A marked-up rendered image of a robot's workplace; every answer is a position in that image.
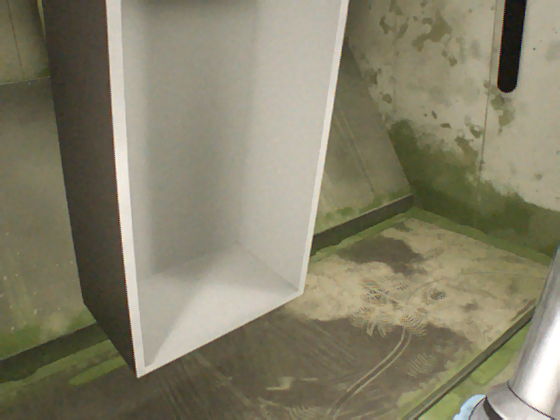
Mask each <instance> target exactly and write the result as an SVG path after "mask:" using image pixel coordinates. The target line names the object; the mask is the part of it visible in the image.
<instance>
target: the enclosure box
mask: <svg viewBox="0 0 560 420"><path fill-rule="evenodd" d="M41 4H42V9H43V14H44V18H43V20H44V26H45V31H46V42H47V48H48V59H49V65H50V77H51V82H52V93H53V99H54V110H55V117H56V122H57V133H58V140H59V145H60V157H61V163H62V168H63V174H64V186H65V192H66V198H67V204H68V210H69V216H70V228H71V233H72V240H73V246H74V251H75V258H76V263H77V269H78V275H79V281H80V287H81V293H82V299H83V303H84V305H85V306H86V307H87V308H88V309H89V311H90V312H91V314H92V316H93V318H94V319H95V320H96V322H97V323H98V325H100V326H101V328H102V329H103V330H104V332H105V333H106V336H107V337H108V339H109V340H110V341H111V342H112V343H113V345H114V346H115V348H116V349H117V350H118V352H119V353H120V355H121V356H122V357H123V358H124V360H125V362H126V363H127V365H128V366H129V367H130V369H131V370H132V371H133V372H134V373H135V375H136V376H137V378H139V377H141V375H143V374H147V373H149V372H151V371H152V370H154V369H157V368H159V367H161V366H162V365H164V364H166V363H168V362H169V363H170V362H172V360H174V359H176V358H178V357H180V356H182V355H183V356H184V355H185V354H187V353H188V352H190V351H192V350H194V349H196V348H199V347H201V346H203V345H204V344H206V343H208V342H210V341H212V340H214V339H217V338H218V337H220V336H222V335H224V334H226V333H228V332H230V331H232V330H234V329H235V328H238V327H240V326H242V325H244V324H246V323H248V322H250V321H251V320H253V319H255V318H257V317H259V316H261V315H263V314H266V313H267V312H269V311H271V310H273V309H275V308H277V307H279V306H281V305H283V304H284V303H286V302H288V301H290V300H292V299H294V298H296V297H298V296H300V295H301V294H302V293H303V289H304V283H305V276H306V270H307V264H308V259H309V252H310V246H311V240H312V234H313V228H314V221H315V215H316V210H317V204H318V197H319V191H320V185H321V179H322V173H323V167H324V161H325V155H326V149H327V142H328V137H329V131H330V125H331V119H330V118H331V113H332V107H333V101H334V96H335V89H336V84H337V78H338V66H339V61H340V55H341V50H342V44H343V38H344V37H343V33H344V27H345V22H346V16H347V10H348V0H41Z"/></svg>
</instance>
